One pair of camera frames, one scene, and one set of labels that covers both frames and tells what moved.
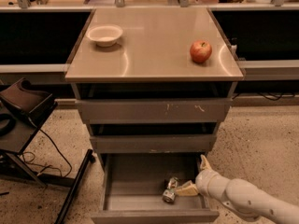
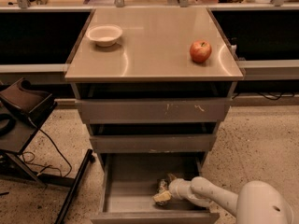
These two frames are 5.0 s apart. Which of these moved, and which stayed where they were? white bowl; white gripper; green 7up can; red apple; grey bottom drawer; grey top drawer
Moved: white gripper; green 7up can
Stayed: white bowl; grey bottom drawer; red apple; grey top drawer
